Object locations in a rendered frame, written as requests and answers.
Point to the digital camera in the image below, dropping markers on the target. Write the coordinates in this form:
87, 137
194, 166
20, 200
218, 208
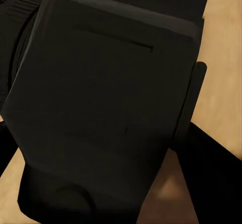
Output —
94, 92

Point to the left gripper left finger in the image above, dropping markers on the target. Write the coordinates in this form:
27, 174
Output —
8, 147

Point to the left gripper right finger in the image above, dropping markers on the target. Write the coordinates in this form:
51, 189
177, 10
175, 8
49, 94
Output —
213, 176

